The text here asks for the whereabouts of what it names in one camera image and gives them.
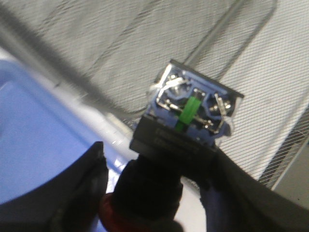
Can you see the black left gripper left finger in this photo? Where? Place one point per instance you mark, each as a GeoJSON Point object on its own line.
{"type": "Point", "coordinates": [67, 203]}

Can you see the mesh rack tray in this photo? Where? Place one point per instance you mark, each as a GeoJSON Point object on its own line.
{"type": "Point", "coordinates": [106, 53]}

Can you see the red emergency stop button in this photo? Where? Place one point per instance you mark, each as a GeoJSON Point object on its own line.
{"type": "Point", "coordinates": [187, 112]}

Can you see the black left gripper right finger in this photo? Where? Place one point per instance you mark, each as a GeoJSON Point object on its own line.
{"type": "Point", "coordinates": [235, 202]}

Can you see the blue plastic tray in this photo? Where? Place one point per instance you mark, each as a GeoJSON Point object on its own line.
{"type": "Point", "coordinates": [44, 129]}

